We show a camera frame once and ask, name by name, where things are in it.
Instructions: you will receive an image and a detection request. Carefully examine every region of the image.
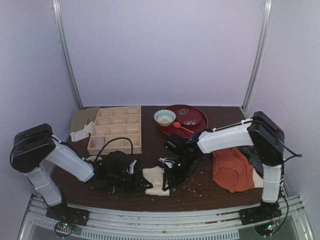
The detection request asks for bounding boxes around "right aluminium frame post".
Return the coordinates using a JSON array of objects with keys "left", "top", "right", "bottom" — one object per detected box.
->
[{"left": 241, "top": 0, "right": 274, "bottom": 115}]

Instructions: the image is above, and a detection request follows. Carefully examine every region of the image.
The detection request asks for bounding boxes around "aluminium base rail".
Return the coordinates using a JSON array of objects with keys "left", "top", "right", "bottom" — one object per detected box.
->
[{"left": 18, "top": 193, "right": 315, "bottom": 240}]

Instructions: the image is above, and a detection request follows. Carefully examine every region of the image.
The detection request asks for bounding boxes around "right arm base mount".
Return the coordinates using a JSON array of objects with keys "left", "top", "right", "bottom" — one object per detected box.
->
[{"left": 239, "top": 201, "right": 282, "bottom": 226}]

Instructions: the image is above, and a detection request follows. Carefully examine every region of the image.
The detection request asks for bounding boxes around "wooden compartment tray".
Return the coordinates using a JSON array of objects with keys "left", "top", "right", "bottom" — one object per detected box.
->
[{"left": 87, "top": 106, "right": 142, "bottom": 156}]

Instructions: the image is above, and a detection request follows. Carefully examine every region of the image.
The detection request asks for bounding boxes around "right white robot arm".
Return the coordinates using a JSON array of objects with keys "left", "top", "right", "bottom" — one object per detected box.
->
[{"left": 162, "top": 111, "right": 285, "bottom": 204}]

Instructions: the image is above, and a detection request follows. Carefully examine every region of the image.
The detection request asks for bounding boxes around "red plastic spoon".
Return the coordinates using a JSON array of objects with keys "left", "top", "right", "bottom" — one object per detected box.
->
[{"left": 173, "top": 125, "right": 202, "bottom": 139}]

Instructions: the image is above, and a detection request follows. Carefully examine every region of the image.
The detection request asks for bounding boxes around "left aluminium frame post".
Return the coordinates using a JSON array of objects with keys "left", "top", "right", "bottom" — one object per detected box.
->
[{"left": 52, "top": 0, "right": 84, "bottom": 110}]

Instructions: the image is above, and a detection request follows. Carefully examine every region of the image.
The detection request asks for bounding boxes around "striped dark underwear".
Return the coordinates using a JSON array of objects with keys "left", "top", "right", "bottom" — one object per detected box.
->
[{"left": 237, "top": 145, "right": 264, "bottom": 175}]

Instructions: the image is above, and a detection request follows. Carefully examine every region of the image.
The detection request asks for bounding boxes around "red floral small plate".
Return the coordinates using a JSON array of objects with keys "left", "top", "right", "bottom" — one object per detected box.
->
[{"left": 176, "top": 108, "right": 202, "bottom": 126}]

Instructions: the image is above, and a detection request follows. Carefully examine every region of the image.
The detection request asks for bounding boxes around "beige underwear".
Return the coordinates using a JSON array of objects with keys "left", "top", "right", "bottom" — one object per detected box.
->
[{"left": 142, "top": 166, "right": 170, "bottom": 197}]

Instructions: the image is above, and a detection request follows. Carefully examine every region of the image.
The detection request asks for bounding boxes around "olive cloth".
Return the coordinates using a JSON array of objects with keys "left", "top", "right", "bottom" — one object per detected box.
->
[{"left": 69, "top": 107, "right": 99, "bottom": 142}]

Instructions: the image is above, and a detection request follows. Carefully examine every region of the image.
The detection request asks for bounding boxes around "aluminium frame post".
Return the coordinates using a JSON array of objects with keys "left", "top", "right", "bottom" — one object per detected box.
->
[
  {"left": 241, "top": 0, "right": 274, "bottom": 115},
  {"left": 52, "top": 0, "right": 84, "bottom": 110}
]

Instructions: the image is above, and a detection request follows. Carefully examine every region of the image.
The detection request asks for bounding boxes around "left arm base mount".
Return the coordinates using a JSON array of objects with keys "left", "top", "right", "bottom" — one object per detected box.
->
[{"left": 43, "top": 201, "right": 89, "bottom": 226}]

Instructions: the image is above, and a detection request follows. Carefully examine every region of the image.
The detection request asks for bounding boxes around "blue patterned bowl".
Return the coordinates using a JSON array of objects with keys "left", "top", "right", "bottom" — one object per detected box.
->
[{"left": 153, "top": 109, "right": 176, "bottom": 127}]

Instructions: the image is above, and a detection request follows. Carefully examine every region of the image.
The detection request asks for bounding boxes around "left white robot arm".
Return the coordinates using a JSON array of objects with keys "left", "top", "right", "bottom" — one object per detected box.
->
[{"left": 9, "top": 123, "right": 153, "bottom": 207}]

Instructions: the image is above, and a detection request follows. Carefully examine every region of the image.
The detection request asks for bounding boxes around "orange underwear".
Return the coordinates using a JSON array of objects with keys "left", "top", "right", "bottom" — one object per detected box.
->
[{"left": 212, "top": 147, "right": 264, "bottom": 193}]

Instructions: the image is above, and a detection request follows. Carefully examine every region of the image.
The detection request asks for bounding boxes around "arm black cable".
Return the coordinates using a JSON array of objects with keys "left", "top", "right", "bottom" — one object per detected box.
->
[
  {"left": 252, "top": 117, "right": 303, "bottom": 226},
  {"left": 9, "top": 134, "right": 135, "bottom": 171}
]

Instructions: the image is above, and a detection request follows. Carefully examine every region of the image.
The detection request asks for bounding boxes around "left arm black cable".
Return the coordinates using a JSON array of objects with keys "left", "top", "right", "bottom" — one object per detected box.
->
[{"left": 9, "top": 134, "right": 135, "bottom": 171}]

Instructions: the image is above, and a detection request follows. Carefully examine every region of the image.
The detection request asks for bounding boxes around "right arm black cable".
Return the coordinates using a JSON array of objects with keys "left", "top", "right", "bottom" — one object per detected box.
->
[{"left": 252, "top": 117, "right": 303, "bottom": 226}]

